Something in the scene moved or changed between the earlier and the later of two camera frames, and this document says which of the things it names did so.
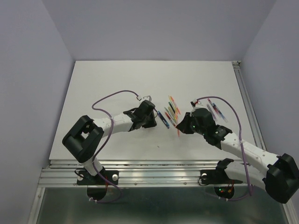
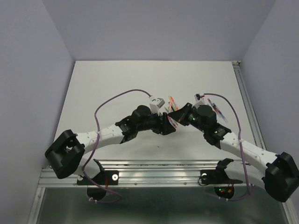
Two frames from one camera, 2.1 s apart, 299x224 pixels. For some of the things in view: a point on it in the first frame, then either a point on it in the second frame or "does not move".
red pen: (178, 123) to (174, 123)
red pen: (178, 109) does not move
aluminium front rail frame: (133, 173) does not move
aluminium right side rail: (239, 72) does not move
